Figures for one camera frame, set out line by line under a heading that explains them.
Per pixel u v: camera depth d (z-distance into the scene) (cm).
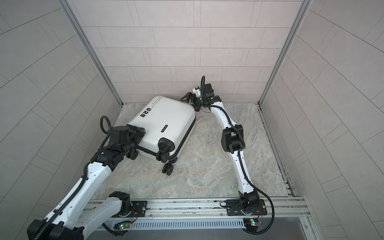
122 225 65
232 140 66
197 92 91
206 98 80
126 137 59
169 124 79
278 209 72
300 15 74
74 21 75
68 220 38
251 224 68
